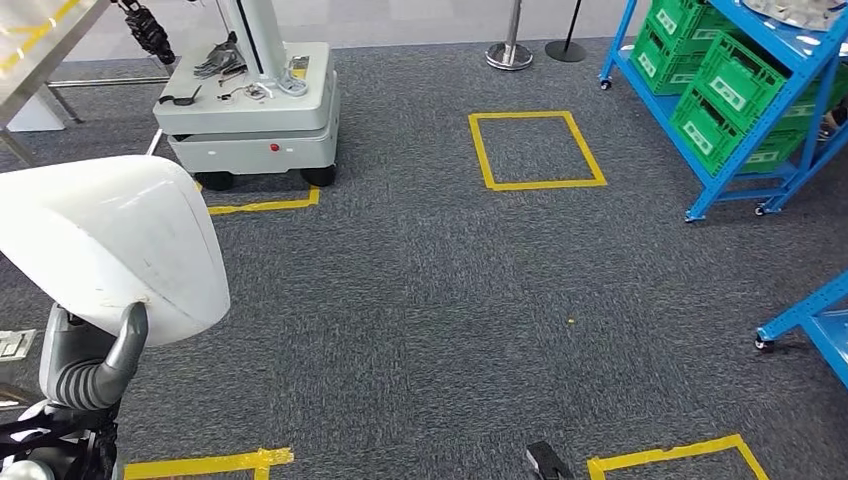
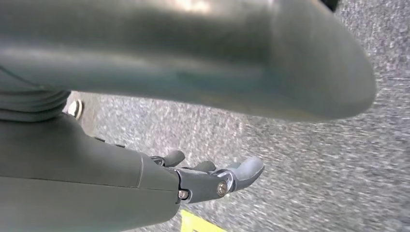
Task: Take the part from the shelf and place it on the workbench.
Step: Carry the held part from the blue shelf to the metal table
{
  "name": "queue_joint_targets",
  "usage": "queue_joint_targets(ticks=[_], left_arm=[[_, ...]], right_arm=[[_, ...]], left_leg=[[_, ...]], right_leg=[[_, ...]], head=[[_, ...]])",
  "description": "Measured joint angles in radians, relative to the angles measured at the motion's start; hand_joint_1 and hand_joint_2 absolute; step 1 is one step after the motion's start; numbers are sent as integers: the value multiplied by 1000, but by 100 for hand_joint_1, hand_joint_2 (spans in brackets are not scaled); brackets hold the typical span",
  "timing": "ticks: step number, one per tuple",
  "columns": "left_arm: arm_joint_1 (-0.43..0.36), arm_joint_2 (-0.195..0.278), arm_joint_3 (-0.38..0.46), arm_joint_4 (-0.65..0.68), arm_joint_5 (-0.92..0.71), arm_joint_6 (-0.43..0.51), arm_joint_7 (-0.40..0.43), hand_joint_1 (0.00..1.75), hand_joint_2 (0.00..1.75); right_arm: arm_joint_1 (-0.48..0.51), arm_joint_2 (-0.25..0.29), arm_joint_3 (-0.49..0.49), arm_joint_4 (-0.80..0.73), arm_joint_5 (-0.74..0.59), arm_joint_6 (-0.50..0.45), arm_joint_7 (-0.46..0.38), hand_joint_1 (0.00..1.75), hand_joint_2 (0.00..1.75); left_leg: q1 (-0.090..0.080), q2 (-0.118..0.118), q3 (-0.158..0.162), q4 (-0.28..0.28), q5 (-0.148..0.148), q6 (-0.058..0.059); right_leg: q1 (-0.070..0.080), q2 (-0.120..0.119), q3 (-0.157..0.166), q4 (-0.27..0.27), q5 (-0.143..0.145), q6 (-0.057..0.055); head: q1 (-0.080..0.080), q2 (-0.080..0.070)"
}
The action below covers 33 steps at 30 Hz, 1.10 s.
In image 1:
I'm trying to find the black stanchion post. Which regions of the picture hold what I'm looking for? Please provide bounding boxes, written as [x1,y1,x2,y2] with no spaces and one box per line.
[545,0,588,64]

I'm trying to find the black robot foot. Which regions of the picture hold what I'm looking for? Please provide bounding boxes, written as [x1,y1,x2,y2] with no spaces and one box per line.
[525,441,576,480]

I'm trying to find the green plastic crate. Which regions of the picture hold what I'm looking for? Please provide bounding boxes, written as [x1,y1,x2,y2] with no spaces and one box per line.
[668,86,811,178]
[645,0,738,56]
[691,32,848,134]
[629,23,708,97]

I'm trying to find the silver metal part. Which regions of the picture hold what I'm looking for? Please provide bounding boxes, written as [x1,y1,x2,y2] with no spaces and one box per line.
[739,0,847,33]

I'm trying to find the black curved strap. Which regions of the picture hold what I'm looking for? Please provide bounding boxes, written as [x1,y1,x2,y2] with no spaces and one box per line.
[157,84,204,108]

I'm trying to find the yellow tape square outline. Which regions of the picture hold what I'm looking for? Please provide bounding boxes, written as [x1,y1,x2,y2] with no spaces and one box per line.
[123,447,295,480]
[468,110,608,193]
[586,434,771,480]
[194,182,321,217]

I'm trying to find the white cabinet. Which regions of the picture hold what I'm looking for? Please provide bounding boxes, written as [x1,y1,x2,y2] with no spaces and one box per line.
[5,86,68,133]

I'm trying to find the small wire and keys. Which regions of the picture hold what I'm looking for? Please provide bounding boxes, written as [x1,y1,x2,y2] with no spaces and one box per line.
[217,80,274,103]

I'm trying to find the silver floor socket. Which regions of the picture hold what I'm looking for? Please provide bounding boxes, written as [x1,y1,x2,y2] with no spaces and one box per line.
[0,329,38,363]

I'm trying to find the white convex shell part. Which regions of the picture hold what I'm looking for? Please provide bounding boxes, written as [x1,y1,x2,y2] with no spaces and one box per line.
[0,154,232,347]

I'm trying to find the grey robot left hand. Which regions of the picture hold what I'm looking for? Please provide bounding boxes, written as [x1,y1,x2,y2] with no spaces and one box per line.
[38,301,150,412]

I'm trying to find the yellow tape single rectangle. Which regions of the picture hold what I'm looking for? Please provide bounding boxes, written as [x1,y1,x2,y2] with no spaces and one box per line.
[0,0,82,74]

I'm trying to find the tall blue metal shelf rack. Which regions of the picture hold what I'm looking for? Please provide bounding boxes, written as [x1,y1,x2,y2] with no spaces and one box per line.
[598,0,848,224]

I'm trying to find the grey tool pile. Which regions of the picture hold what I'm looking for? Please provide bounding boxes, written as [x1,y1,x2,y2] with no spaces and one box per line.
[193,31,248,81]

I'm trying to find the chrome stanchion post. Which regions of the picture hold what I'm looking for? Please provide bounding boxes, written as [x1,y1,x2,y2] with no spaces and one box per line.
[485,0,535,72]

